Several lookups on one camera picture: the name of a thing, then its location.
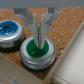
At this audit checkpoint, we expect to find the green button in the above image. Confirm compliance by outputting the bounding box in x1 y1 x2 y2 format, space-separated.
19 36 57 70

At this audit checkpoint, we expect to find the blue button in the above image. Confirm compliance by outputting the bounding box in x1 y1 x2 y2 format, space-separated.
0 19 25 50

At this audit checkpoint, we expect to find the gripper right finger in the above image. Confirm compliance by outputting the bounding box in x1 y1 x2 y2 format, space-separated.
39 7 63 49

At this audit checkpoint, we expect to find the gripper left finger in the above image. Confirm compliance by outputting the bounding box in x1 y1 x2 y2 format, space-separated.
13 7 42 49

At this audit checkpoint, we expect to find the wooden drawer box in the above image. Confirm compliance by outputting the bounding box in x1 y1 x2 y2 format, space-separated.
0 7 84 84

